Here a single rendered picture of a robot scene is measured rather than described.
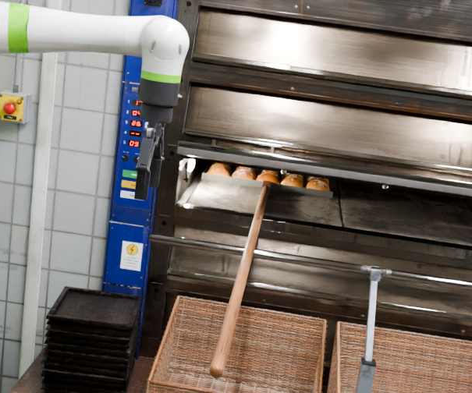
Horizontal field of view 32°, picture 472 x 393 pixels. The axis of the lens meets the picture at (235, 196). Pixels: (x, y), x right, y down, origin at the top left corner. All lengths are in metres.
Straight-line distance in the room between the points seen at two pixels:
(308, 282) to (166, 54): 1.37
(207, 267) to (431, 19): 1.16
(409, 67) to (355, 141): 0.31
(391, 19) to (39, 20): 1.33
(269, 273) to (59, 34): 1.37
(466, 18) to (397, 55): 0.25
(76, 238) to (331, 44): 1.15
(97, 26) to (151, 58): 0.18
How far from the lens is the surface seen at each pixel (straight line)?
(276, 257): 2.62
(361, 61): 2.89
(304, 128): 2.91
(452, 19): 2.93
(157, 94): 1.91
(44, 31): 2.01
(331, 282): 3.03
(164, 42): 1.88
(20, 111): 3.00
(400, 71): 2.89
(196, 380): 3.06
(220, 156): 2.79
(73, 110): 3.02
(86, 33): 2.01
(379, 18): 2.90
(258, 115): 2.91
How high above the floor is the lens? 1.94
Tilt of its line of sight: 14 degrees down
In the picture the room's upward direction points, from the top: 8 degrees clockwise
